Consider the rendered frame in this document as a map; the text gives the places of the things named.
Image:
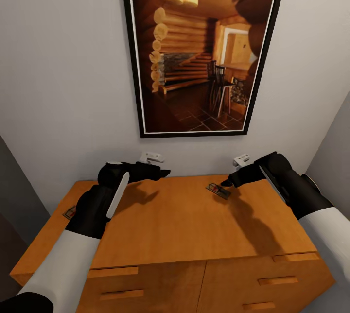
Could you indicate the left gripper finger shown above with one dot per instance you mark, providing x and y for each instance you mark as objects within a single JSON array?
[{"x": 164, "y": 173}]

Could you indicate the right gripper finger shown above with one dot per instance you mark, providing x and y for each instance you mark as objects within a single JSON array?
[{"x": 227, "y": 183}]

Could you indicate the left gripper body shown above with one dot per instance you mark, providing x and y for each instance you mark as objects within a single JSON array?
[{"x": 148, "y": 171}]

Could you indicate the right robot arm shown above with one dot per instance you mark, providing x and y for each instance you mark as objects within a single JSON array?
[{"x": 327, "y": 228}]

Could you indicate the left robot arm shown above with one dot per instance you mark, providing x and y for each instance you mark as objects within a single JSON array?
[{"x": 57, "y": 285}]

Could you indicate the mousetrap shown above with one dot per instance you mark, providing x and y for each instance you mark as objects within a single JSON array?
[
  {"x": 218, "y": 190},
  {"x": 70, "y": 213}
]

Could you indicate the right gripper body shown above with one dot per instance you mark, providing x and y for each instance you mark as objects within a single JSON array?
[{"x": 241, "y": 177}]

